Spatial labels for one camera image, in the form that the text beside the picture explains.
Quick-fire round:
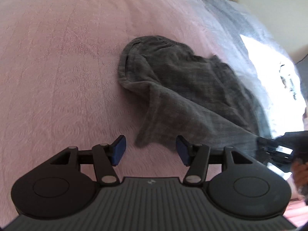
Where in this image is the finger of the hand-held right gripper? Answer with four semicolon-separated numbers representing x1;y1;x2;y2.
255;149;292;167
256;136;293;155

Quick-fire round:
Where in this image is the person's right hand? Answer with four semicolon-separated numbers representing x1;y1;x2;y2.
291;160;308;199

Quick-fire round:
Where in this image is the pink bedspread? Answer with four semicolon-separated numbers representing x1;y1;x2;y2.
0;0;304;222

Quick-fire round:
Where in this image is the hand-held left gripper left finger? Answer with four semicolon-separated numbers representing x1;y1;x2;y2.
50;135;127;186

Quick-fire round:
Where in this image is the grey checked garment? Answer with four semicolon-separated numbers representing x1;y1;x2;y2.
117;36;272;153

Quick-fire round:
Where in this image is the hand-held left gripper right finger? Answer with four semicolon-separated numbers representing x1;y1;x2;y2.
176;135;252;186

